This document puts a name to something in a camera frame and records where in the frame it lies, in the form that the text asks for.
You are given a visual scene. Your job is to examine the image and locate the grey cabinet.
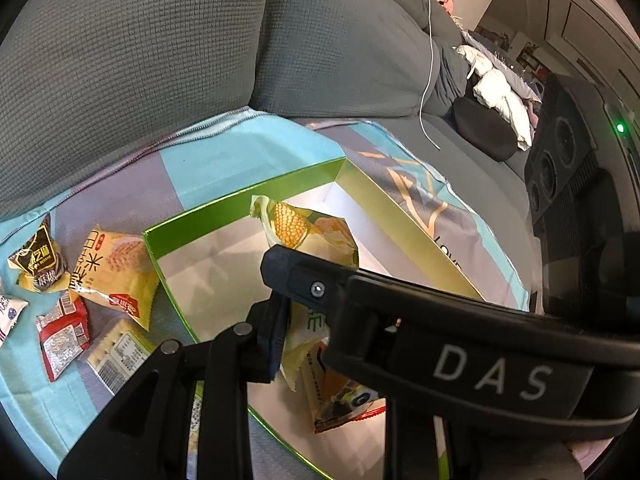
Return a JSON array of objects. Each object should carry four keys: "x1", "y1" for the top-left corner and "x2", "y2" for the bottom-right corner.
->
[{"x1": 520, "y1": 0, "x2": 640, "y2": 91}]

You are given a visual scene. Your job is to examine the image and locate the yellow rice cracker packet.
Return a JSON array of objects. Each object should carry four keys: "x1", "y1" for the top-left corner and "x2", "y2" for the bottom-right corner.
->
[{"x1": 67, "y1": 229, "x2": 161, "y2": 332}]

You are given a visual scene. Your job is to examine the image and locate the orange panda snack packet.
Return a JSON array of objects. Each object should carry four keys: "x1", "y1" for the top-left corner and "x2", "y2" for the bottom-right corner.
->
[{"x1": 305, "y1": 350, "x2": 388, "y2": 435}]

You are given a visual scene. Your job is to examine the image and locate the blue grey printed blanket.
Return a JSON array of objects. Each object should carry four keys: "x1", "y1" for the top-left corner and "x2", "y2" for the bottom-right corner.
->
[{"x1": 0, "y1": 107, "x2": 531, "y2": 480}]

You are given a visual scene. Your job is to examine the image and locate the white snack packet red edges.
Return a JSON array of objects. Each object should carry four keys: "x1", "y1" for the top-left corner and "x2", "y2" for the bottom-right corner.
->
[{"x1": 0, "y1": 290, "x2": 30, "y2": 348}]

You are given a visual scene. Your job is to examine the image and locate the small red snack packet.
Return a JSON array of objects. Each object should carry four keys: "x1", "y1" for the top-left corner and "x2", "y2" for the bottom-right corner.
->
[{"x1": 36, "y1": 292, "x2": 92, "y2": 383}]

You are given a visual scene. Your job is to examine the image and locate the white cloth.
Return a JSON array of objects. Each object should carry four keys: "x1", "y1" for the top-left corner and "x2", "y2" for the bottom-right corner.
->
[{"x1": 452, "y1": 44, "x2": 533, "y2": 150}]

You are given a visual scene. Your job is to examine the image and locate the clear cracker pack white label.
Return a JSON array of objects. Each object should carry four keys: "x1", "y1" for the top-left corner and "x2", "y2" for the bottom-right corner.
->
[{"x1": 85, "y1": 317, "x2": 156, "y2": 396}]

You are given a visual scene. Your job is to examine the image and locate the grey sofa seat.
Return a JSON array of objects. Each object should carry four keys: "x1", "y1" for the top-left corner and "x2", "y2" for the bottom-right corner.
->
[{"x1": 280, "y1": 25, "x2": 541, "y2": 271}]

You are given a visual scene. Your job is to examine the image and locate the black cushion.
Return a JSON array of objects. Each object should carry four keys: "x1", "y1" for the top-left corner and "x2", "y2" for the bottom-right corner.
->
[{"x1": 450, "y1": 95, "x2": 518, "y2": 162}]

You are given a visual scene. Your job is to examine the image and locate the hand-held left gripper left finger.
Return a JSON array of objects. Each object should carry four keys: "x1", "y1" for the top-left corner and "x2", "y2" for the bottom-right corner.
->
[{"x1": 57, "y1": 295, "x2": 293, "y2": 480}]

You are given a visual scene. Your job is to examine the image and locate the black yellow snack packet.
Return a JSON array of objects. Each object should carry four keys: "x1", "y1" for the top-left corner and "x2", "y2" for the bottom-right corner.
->
[{"x1": 7, "y1": 212, "x2": 71, "y2": 293}]

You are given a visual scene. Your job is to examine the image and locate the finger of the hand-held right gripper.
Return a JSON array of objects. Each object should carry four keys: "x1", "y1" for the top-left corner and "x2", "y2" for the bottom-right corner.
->
[{"x1": 261, "y1": 245, "x2": 361, "y2": 306}]

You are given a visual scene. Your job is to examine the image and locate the pale yellow corn snack packet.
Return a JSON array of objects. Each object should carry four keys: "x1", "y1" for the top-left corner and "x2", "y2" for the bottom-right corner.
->
[{"x1": 250, "y1": 195, "x2": 361, "y2": 393}]

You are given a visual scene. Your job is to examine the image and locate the wide grey sofa back cushion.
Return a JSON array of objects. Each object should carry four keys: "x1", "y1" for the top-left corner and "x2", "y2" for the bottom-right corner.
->
[{"x1": 0, "y1": 0, "x2": 276, "y2": 221}]

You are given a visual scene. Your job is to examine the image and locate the green cardboard box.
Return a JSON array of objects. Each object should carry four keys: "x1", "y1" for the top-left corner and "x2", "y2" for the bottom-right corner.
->
[{"x1": 142, "y1": 157, "x2": 486, "y2": 480}]

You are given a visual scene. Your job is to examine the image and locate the white cable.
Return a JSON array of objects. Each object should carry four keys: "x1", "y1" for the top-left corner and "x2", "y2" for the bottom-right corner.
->
[{"x1": 417, "y1": 0, "x2": 443, "y2": 151}]

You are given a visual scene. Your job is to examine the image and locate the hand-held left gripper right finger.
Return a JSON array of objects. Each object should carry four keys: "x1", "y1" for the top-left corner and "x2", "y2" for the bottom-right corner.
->
[{"x1": 385, "y1": 402, "x2": 443, "y2": 480}]

